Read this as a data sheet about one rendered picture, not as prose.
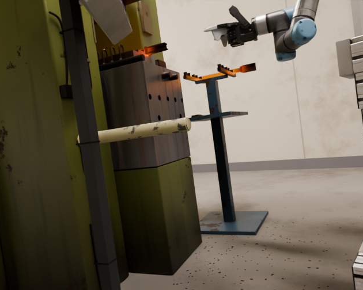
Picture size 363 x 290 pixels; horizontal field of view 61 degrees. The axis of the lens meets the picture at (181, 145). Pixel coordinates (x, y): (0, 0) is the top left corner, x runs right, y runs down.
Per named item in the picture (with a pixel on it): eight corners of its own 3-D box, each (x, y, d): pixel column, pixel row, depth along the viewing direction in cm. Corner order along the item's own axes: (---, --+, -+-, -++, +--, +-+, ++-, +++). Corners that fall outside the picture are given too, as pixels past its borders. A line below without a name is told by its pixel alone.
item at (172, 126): (193, 132, 101) (191, 115, 101) (186, 132, 96) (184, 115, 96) (87, 146, 119) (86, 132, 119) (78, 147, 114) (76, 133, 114)
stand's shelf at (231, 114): (248, 114, 200) (248, 111, 200) (230, 114, 164) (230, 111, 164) (205, 121, 213) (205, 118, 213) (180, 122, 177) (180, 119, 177)
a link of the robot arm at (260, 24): (264, 11, 118) (267, 17, 125) (252, 14, 120) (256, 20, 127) (267, 30, 118) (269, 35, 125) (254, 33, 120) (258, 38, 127)
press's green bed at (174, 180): (202, 241, 165) (191, 156, 163) (173, 275, 130) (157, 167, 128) (116, 240, 187) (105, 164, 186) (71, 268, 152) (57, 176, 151)
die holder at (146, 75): (191, 155, 163) (179, 72, 161) (157, 166, 128) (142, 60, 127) (105, 164, 186) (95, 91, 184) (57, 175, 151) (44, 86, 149)
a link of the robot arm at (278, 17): (297, 25, 113) (295, 2, 113) (267, 33, 118) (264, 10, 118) (298, 30, 121) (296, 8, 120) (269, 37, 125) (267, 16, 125)
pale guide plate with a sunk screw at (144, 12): (152, 34, 178) (148, 5, 178) (145, 31, 170) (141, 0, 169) (150, 35, 179) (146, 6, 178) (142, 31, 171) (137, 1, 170)
